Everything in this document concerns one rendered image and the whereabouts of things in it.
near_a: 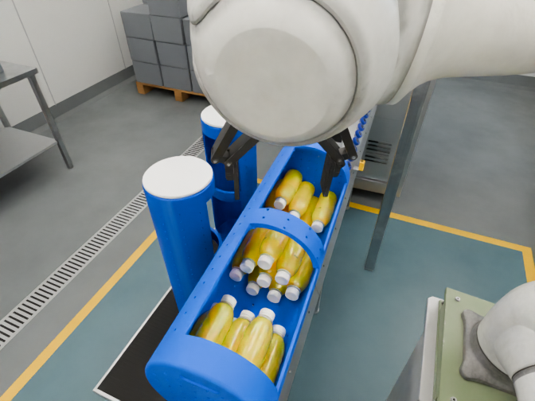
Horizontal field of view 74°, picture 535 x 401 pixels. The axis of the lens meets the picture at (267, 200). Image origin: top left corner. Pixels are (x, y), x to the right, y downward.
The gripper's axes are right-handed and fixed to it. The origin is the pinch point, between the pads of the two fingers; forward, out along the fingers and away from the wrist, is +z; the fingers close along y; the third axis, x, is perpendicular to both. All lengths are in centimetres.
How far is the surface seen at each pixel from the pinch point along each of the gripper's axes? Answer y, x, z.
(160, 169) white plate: -38, 70, 65
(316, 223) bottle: 19, 32, 55
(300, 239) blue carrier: 9.0, 14.7, 36.9
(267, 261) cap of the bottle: 0.2, 11.5, 42.0
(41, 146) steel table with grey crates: -171, 203, 166
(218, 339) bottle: -12.4, -7.7, 42.9
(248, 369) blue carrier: -5.8, -17.5, 32.1
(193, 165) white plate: -25, 71, 65
